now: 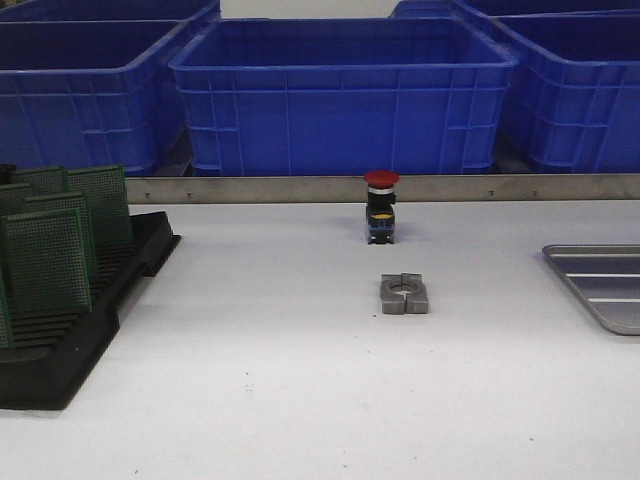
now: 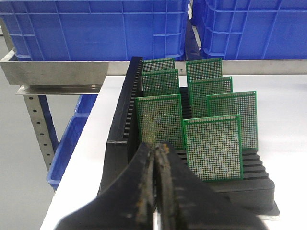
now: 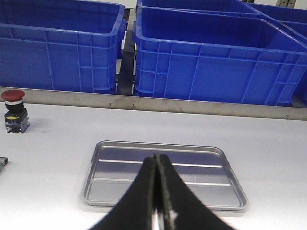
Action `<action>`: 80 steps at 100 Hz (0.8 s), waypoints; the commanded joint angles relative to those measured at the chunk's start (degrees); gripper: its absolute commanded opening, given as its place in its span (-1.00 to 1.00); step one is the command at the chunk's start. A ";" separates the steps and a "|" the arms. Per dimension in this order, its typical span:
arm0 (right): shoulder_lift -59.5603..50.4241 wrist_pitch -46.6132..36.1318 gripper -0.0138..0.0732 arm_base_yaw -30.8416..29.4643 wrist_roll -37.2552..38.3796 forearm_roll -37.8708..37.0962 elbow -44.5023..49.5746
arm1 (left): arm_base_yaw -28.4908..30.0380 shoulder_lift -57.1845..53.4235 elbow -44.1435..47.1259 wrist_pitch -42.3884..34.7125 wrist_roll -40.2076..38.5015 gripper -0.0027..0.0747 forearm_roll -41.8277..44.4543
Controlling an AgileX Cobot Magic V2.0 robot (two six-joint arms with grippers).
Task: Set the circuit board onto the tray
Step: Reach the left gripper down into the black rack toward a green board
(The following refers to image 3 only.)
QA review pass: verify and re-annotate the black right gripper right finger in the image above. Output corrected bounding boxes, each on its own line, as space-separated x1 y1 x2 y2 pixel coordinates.
155 153 233 230

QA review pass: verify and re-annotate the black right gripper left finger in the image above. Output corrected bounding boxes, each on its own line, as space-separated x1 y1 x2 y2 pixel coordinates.
91 157 156 230

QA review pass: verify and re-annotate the silver metal tray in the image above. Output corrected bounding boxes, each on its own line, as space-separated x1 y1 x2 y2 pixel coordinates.
83 141 248 211

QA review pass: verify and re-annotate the grey split clamp block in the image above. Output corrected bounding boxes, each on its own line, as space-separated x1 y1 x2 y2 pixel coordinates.
0 157 8 172

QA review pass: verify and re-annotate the red emergency stop button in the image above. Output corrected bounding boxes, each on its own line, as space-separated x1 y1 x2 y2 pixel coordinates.
0 89 30 133

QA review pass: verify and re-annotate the blue plastic crate right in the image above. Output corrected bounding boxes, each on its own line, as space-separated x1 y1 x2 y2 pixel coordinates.
134 7 307 105

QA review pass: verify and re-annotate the blue plastic crate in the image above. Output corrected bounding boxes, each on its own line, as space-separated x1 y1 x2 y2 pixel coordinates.
0 0 126 94
134 7 307 105

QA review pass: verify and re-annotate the blue plastic crate centre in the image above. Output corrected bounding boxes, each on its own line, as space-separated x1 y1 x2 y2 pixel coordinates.
0 0 126 94

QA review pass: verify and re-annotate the blue crate behind right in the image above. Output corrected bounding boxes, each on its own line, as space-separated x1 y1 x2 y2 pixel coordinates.
136 0 261 17

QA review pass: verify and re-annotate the blue crate far right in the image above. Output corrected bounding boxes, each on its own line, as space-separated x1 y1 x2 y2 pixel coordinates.
244 2 307 101

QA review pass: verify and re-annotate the steel table edge rail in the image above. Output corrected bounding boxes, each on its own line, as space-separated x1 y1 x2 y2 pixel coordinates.
22 88 307 121

